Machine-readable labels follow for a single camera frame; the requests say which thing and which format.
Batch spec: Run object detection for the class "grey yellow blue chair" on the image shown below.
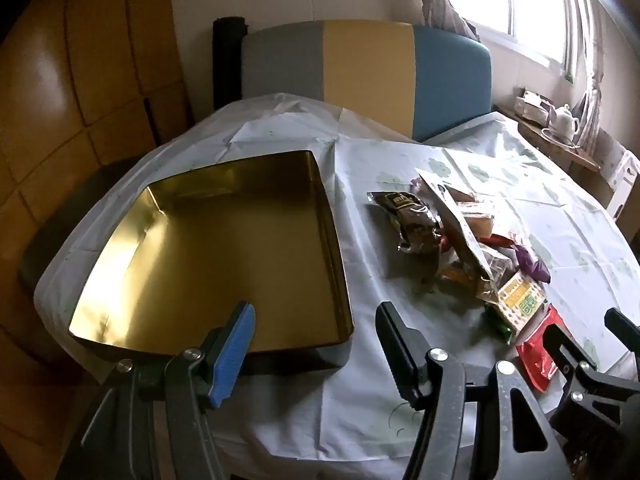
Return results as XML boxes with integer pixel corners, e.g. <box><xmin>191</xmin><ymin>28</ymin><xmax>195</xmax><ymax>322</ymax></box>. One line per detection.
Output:
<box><xmin>240</xmin><ymin>20</ymin><xmax>493</xmax><ymax>143</ymax></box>

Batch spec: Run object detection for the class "brown foil snack packet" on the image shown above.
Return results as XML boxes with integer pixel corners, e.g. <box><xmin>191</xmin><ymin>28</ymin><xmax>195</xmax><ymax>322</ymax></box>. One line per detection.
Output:
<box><xmin>367</xmin><ymin>191</ymin><xmax>430</xmax><ymax>221</ymax></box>
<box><xmin>397</xmin><ymin>210</ymin><xmax>447</xmax><ymax>257</ymax></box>

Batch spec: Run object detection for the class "white teapot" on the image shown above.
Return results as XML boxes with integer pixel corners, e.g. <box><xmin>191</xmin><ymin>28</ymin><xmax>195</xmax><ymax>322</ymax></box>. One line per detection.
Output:
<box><xmin>552</xmin><ymin>104</ymin><xmax>581</xmax><ymax>136</ymax></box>

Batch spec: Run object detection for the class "purple candy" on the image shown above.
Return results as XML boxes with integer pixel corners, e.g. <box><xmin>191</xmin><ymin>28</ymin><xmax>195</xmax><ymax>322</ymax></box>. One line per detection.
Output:
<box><xmin>510</xmin><ymin>242</ymin><xmax>551</xmax><ymax>283</ymax></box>

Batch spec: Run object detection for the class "green yellow cracker packet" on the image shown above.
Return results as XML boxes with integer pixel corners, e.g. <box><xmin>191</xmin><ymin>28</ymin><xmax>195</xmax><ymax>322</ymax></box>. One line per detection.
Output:
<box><xmin>492</xmin><ymin>270</ymin><xmax>547</xmax><ymax>333</ymax></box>

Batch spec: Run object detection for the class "pale floral curtain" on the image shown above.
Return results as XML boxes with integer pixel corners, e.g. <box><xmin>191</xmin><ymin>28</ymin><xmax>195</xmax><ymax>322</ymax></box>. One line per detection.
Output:
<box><xmin>407</xmin><ymin>0</ymin><xmax>483</xmax><ymax>43</ymax></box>
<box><xmin>575</xmin><ymin>72</ymin><xmax>610</xmax><ymax>156</ymax></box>

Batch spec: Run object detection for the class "gold tin box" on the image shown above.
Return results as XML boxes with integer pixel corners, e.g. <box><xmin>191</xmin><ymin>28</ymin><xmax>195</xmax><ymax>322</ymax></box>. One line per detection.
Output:
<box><xmin>67</xmin><ymin>149</ymin><xmax>356</xmax><ymax>376</ymax></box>

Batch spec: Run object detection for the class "orange snack packet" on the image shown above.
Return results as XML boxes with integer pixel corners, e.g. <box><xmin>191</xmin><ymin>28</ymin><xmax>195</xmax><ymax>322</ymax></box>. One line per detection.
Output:
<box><xmin>440</xmin><ymin>260</ymin><xmax>481</xmax><ymax>287</ymax></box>

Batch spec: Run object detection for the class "tissue box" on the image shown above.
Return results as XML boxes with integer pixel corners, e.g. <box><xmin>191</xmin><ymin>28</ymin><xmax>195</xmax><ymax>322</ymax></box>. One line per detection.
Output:
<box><xmin>514</xmin><ymin>91</ymin><xmax>556</xmax><ymax>126</ymax></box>

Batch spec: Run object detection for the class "window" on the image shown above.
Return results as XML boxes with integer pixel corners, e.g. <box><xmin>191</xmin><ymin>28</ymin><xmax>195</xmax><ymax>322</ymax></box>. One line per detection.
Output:
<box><xmin>450</xmin><ymin>0</ymin><xmax>618</xmax><ymax>78</ymax></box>

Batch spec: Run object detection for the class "white cloud print tablecloth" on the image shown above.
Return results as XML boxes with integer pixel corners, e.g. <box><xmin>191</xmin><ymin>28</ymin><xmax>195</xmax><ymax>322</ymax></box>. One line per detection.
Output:
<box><xmin>35</xmin><ymin>92</ymin><xmax>640</xmax><ymax>466</ymax></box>

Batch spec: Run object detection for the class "green candy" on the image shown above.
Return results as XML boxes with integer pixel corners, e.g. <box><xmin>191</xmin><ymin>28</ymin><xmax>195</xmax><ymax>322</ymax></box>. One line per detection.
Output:
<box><xmin>485</xmin><ymin>305</ymin><xmax>516</xmax><ymax>346</ymax></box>

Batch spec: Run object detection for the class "white plastic stool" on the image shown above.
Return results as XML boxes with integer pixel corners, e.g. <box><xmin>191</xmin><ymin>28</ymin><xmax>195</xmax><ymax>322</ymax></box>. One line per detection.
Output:
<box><xmin>602</xmin><ymin>132</ymin><xmax>640</xmax><ymax>221</ymax></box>

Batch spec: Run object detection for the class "black rolled mat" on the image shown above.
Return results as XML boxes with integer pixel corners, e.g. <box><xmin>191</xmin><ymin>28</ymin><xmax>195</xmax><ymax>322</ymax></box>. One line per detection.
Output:
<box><xmin>212</xmin><ymin>16</ymin><xmax>248</xmax><ymax>111</ymax></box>

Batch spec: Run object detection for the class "red snack packet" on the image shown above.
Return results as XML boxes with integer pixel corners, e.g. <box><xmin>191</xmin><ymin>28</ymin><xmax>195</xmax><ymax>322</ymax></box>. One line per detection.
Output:
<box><xmin>515</xmin><ymin>305</ymin><xmax>573</xmax><ymax>391</ymax></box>

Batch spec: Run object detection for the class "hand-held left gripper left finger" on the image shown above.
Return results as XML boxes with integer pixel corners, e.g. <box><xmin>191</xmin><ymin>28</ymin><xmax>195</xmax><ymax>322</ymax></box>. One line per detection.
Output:
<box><xmin>55</xmin><ymin>301</ymin><xmax>257</xmax><ymax>480</ymax></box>

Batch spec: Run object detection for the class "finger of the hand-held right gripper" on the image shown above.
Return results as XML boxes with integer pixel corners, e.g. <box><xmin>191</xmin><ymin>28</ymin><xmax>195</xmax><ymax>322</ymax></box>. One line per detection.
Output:
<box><xmin>542</xmin><ymin>322</ymin><xmax>601</xmax><ymax>416</ymax></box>
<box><xmin>604</xmin><ymin>307</ymin><xmax>640</xmax><ymax>361</ymax></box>

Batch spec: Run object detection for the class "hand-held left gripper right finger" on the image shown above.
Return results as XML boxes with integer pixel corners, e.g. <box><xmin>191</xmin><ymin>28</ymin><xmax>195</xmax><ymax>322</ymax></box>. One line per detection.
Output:
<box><xmin>375</xmin><ymin>301</ymin><xmax>576</xmax><ymax>480</ymax></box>

